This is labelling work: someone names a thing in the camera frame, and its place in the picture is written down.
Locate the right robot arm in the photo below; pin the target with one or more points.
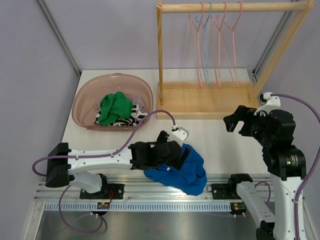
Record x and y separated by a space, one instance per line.
286 165

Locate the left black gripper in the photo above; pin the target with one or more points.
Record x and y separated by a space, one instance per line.
177 162

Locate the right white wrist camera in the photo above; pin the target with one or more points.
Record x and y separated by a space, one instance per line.
270 103

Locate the black white striped tank top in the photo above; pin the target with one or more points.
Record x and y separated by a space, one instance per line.
136 116

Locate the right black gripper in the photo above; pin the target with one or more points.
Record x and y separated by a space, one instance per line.
245 114

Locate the corner aluminium post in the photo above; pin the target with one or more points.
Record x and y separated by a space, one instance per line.
279 30
58 35

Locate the green tank top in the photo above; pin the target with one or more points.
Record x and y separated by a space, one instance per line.
114 106

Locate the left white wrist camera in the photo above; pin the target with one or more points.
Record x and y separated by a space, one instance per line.
178 134

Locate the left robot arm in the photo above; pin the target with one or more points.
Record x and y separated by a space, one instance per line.
73 167

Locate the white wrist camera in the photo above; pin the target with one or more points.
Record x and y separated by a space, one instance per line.
270 103
178 134

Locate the pink tank top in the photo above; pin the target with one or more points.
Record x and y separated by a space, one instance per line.
136 100

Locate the blue tank top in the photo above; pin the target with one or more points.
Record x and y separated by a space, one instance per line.
191 178

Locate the left corner aluminium post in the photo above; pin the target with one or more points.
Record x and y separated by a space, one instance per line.
58 35

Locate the pink plastic basin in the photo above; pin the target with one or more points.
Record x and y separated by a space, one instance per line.
86 101

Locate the right corner aluminium post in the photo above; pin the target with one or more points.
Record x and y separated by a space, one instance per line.
279 30

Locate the aluminium rail frame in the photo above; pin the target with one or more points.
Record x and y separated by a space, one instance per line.
140 188

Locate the pink hanger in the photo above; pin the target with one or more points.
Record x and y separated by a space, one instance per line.
234 77
219 27
195 39

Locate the light blue wire hanger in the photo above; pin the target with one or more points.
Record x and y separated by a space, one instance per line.
204 64

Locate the wooden clothes rack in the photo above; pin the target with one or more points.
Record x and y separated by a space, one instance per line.
185 100

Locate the white slotted cable duct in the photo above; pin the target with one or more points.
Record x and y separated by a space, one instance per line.
119 206

